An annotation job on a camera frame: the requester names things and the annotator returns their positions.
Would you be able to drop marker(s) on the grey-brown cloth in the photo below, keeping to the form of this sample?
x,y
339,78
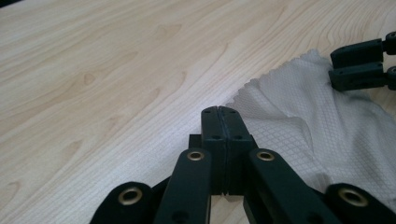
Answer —
x,y
311,124

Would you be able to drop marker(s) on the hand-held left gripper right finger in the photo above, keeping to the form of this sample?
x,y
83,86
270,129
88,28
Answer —
x,y
236,146

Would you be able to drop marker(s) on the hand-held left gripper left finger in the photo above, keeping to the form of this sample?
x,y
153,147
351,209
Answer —
x,y
213,146

